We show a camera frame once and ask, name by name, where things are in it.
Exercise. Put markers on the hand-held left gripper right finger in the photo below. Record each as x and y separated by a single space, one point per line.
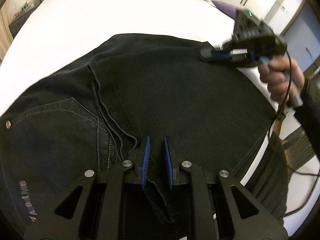
168 165

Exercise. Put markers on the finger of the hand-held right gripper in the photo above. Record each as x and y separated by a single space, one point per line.
207 51
220 58

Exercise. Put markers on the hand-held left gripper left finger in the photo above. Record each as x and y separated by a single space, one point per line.
145 160

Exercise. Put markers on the black denim pants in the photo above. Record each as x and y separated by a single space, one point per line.
175 92

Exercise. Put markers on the person's right forearm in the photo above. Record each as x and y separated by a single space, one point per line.
312 110

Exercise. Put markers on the person's right hand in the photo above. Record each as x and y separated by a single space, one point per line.
280 80

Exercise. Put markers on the purple cushion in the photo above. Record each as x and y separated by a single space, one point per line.
227 8

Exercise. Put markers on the grey door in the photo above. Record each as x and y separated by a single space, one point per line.
302 35

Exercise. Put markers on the person's grey trousers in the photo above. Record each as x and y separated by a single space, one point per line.
270 180

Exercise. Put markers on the bed with grey headboard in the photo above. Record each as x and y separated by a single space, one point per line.
100 12

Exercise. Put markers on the wooden chair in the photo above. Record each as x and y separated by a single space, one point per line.
300 150

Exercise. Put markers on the grey nightstand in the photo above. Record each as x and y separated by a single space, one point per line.
22 22

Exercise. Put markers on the cream curtain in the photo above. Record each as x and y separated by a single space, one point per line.
5 32

